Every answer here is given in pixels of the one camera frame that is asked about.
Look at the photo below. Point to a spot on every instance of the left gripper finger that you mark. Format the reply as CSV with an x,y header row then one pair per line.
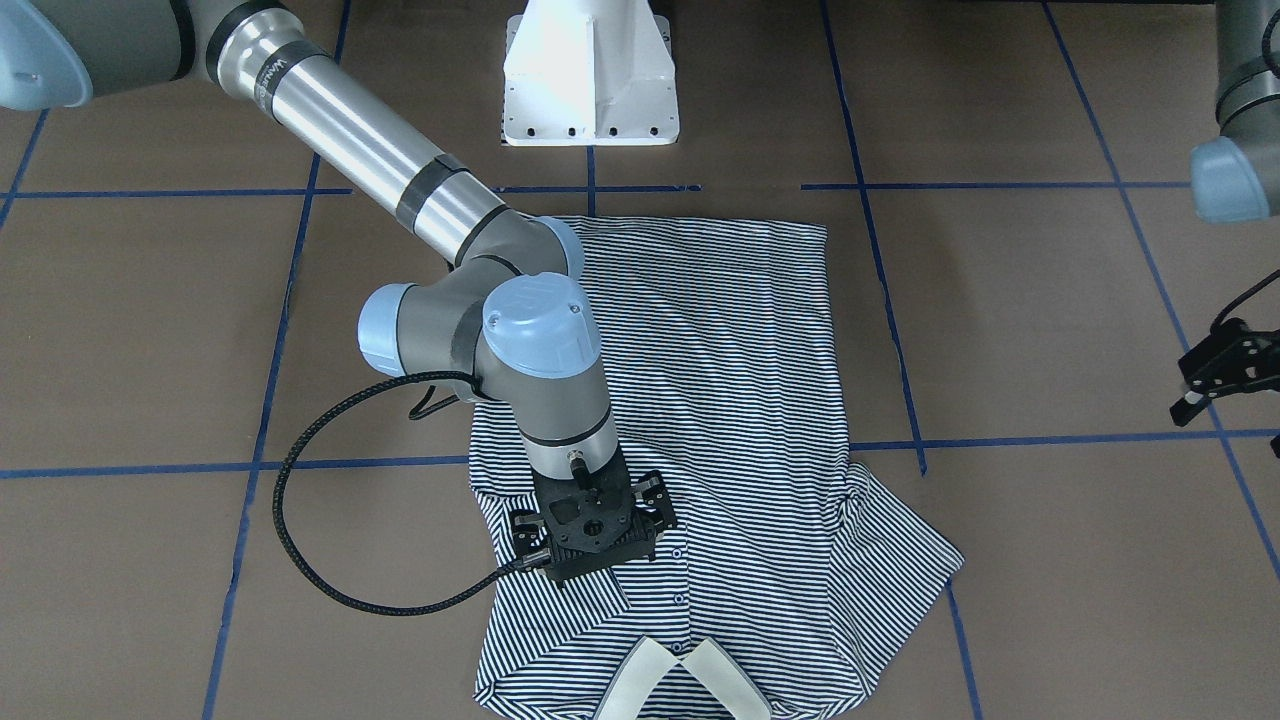
x,y
1190,405

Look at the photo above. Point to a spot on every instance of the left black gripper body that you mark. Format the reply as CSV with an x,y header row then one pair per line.
x,y
1222,363

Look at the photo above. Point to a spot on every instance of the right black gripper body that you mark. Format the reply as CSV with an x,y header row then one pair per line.
x,y
655,497

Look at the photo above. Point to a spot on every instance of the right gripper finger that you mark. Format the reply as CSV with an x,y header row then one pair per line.
x,y
652,493
527,536

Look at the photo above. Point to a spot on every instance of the blue white striped polo shirt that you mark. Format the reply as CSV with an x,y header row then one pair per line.
x,y
721,360

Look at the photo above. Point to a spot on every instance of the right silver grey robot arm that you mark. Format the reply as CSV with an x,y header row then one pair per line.
x,y
510,324

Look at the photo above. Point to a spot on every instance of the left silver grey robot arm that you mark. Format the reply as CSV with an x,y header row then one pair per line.
x,y
1234,179

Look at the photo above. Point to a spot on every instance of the white metal base plate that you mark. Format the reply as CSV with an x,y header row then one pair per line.
x,y
589,73

